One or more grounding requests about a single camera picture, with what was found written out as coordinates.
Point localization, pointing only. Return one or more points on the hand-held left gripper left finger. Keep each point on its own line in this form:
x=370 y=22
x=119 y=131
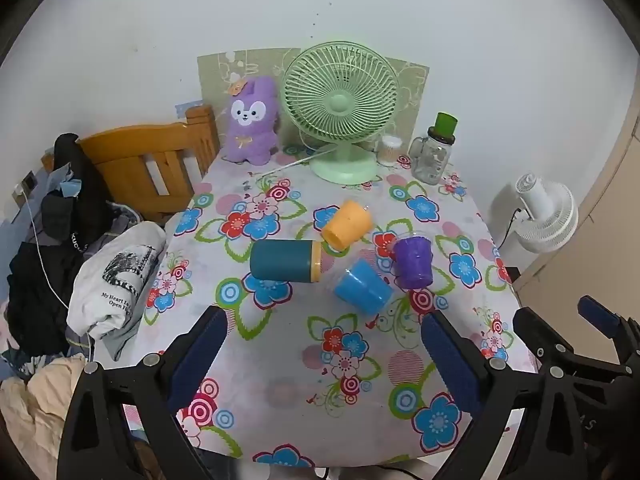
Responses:
x=197 y=355

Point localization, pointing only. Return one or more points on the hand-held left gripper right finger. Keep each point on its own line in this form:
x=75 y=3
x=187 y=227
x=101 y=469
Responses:
x=452 y=360

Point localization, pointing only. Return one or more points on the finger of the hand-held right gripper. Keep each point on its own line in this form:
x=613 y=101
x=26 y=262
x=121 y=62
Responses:
x=600 y=311
x=550 y=337

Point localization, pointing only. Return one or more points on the purple cup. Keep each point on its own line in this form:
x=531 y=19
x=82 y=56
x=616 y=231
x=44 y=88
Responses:
x=412 y=265

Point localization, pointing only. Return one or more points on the blue cup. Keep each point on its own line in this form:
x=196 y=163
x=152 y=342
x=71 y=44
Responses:
x=360 y=287

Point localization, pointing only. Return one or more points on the teal cup with yellow rim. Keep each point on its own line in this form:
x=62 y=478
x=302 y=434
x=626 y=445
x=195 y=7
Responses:
x=280 y=260

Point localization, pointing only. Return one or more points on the orange cup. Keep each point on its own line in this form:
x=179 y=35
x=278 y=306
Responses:
x=345 y=227

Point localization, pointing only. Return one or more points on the beige wooden cabinet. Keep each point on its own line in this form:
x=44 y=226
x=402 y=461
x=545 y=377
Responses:
x=610 y=235

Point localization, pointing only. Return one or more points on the floral tablecloth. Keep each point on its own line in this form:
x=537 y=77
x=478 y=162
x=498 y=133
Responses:
x=280 y=360

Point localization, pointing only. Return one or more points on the white floor fan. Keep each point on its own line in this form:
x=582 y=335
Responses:
x=545 y=215

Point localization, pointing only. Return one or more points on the white printed shirt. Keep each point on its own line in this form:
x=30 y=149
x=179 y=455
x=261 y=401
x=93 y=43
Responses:
x=115 y=280

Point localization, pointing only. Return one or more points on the beige cloth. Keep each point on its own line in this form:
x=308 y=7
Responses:
x=40 y=400

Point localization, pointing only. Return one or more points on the pile of clothes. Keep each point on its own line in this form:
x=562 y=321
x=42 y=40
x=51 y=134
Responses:
x=42 y=265

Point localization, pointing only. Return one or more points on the dark clothes pile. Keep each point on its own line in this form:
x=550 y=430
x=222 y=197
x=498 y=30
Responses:
x=30 y=290

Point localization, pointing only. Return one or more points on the black jacket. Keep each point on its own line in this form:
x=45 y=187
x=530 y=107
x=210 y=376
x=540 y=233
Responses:
x=75 y=210

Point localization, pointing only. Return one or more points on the glass bottle with green lid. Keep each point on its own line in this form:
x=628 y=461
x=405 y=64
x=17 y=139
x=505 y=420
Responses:
x=432 y=160

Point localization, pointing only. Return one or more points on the blue face mask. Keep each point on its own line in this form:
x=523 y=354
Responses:
x=70 y=187

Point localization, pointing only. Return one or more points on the wooden headboard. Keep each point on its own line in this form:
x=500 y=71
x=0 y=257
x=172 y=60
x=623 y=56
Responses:
x=130 y=150

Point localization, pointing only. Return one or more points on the cotton swab jar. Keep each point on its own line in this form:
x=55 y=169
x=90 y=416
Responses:
x=390 y=152

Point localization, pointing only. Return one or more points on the purple plush toy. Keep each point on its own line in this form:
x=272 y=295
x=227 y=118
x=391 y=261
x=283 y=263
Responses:
x=250 y=125

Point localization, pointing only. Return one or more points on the green desk fan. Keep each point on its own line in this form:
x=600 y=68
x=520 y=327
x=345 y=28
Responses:
x=340 y=102

